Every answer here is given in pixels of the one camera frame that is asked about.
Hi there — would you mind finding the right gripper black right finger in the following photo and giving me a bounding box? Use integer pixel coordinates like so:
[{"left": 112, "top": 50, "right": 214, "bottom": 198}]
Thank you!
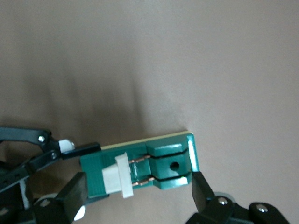
[{"left": 186, "top": 171, "right": 290, "bottom": 224}]

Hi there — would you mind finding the brown paper table cover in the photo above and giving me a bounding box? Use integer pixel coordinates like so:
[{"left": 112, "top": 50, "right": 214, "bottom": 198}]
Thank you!
[{"left": 0, "top": 0, "right": 299, "bottom": 224}]

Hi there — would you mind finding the green load switch white handle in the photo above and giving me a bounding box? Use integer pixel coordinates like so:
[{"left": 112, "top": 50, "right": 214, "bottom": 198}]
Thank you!
[{"left": 80, "top": 130, "right": 201, "bottom": 199}]

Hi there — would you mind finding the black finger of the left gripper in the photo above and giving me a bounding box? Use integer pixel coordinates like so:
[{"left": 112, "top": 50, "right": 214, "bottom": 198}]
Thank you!
[
  {"left": 0, "top": 127, "right": 101, "bottom": 175},
  {"left": 74, "top": 194, "right": 110, "bottom": 221}
]

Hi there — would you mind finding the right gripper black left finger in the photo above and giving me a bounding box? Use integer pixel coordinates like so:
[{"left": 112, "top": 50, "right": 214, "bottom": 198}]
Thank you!
[{"left": 0, "top": 172, "right": 89, "bottom": 224}]

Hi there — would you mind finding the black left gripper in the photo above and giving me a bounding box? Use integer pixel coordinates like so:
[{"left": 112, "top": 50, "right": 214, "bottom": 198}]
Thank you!
[{"left": 0, "top": 161, "right": 33, "bottom": 210}]

